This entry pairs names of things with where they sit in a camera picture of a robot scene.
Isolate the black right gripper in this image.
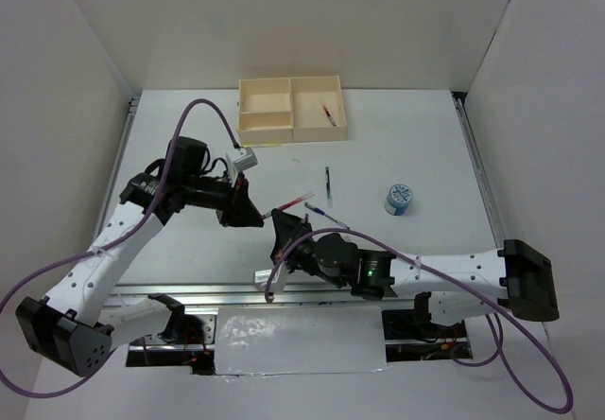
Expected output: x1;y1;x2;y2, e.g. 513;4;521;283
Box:
270;207;346;288

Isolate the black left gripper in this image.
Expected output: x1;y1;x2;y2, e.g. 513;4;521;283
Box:
183;168;264;228

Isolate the blue ink pen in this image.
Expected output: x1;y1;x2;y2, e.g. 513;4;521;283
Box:
304;201;349;229

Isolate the red ink pen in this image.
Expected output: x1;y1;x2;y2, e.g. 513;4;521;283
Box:
321;102;337;127

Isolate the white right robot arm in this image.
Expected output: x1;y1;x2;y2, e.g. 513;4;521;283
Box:
262;209;560;337

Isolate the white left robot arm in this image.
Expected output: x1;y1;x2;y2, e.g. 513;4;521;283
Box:
16;136;264;377

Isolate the blue round jar right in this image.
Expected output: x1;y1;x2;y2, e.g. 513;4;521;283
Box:
384;184;413;216

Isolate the cream compartment tray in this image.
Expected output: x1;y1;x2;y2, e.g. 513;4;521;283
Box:
237;76;349;146

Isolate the white foil cover plate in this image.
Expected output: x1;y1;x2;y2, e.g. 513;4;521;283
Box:
215;306;388;376

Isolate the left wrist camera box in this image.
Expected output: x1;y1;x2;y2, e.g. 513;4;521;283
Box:
225;147;258;182

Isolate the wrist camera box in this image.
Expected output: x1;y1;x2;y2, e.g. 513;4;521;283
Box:
253;269;288;293
225;147;258;182

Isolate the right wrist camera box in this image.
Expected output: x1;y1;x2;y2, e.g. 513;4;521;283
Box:
253;269;288;293

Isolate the aluminium table frame rail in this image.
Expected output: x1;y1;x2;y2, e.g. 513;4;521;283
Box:
92;89;514;345

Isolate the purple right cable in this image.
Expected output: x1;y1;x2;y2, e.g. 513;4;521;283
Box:
263;229;575;412

